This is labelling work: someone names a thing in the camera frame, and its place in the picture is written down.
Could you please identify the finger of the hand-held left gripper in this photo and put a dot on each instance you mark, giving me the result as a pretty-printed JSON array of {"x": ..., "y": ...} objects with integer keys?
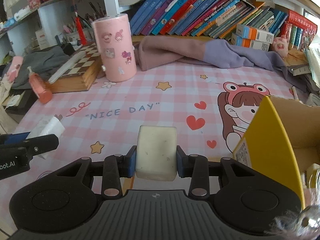
[
  {"x": 42, "y": 143},
  {"x": 15, "y": 138}
]

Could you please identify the white carton with red mark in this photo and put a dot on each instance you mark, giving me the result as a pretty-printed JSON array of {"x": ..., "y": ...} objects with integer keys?
[{"x": 41, "y": 39}]

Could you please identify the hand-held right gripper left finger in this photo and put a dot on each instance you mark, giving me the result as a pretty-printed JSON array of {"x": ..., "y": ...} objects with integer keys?
[{"x": 131, "y": 165}]

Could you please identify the beige cube block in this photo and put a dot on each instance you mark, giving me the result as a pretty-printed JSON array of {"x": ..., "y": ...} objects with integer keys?
[{"x": 156, "y": 152}]

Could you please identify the red tassel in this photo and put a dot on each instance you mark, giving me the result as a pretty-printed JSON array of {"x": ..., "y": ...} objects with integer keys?
[{"x": 81, "y": 31}]

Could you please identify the pink checkered desktop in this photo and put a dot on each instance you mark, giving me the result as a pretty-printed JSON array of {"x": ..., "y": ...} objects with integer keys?
[{"x": 125, "y": 97}]

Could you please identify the orange and white box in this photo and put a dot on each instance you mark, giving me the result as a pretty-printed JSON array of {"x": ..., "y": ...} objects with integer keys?
[
  {"x": 250, "y": 44},
  {"x": 255, "y": 33}
]

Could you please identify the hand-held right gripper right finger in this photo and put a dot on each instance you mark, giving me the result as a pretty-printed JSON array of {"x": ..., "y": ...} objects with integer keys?
[{"x": 180, "y": 165}]

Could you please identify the yellow cardboard box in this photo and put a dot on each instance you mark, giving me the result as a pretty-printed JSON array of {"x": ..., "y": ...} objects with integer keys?
[{"x": 270, "y": 140}]

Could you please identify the red boxed books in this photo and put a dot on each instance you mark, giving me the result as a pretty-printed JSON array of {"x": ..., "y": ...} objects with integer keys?
[{"x": 298, "y": 30}]

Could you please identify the row of colourful books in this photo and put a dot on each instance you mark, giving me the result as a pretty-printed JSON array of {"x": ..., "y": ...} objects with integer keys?
[{"x": 200, "y": 15}]

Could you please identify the pink bottle lying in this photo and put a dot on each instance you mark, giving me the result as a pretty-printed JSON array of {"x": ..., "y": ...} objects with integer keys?
[{"x": 40, "y": 87}]

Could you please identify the white plastic bag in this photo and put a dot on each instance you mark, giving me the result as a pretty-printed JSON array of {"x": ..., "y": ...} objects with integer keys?
[{"x": 315, "y": 55}]

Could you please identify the stack of cardboard and papers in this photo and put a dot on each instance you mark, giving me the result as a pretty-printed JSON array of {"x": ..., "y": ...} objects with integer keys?
[{"x": 297, "y": 65}]

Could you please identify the white power adapter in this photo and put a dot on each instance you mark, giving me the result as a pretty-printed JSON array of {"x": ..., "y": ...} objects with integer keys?
[{"x": 47, "y": 128}]

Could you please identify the grey cloth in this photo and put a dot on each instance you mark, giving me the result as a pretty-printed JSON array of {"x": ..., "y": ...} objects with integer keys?
[{"x": 42, "y": 60}]

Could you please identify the wooden chess board box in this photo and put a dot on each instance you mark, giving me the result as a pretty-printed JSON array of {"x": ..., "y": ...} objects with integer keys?
[{"x": 77, "y": 72}]

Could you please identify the pink pig plush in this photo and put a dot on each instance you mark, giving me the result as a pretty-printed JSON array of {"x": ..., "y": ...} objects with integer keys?
[{"x": 280, "y": 45}]

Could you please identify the white and pink pen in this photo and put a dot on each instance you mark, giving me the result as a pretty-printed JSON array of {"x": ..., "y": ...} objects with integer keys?
[{"x": 295, "y": 93}]

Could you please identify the bunch of pens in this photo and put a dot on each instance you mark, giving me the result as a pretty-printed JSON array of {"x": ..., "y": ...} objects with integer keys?
[{"x": 85, "y": 17}]

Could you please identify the pink and purple cloth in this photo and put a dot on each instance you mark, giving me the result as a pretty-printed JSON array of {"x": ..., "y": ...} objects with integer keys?
[{"x": 175, "y": 52}]

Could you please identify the pink cylinder container with stickers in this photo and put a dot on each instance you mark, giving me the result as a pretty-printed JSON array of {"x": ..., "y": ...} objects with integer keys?
[{"x": 115, "y": 47}]

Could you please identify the pink plush toy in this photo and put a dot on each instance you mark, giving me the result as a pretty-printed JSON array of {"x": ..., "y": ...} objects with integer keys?
[{"x": 15, "y": 68}]

